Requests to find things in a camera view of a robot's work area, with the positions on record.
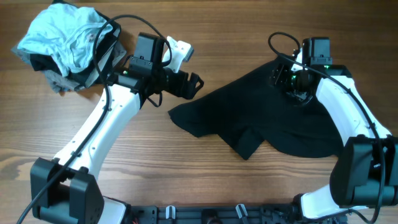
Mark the black cable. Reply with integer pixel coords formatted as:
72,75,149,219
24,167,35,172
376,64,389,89
16,14,172,224
267,31,387,224

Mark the black folded garment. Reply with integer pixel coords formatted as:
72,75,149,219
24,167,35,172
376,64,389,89
30,1,121,88

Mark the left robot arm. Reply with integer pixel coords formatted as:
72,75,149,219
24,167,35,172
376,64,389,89
30,33,203,224

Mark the light blue garment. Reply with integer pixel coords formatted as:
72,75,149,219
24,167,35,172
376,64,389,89
17,3,113,77

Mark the right black cable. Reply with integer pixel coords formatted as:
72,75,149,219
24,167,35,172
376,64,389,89
267,31,387,224

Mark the black t-shirt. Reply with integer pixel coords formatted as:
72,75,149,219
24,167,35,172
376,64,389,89
169,57,344,160

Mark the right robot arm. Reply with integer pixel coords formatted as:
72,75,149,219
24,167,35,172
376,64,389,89
270,37,397,223

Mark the left black cable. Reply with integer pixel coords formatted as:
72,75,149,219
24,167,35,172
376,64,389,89
16,14,172,224

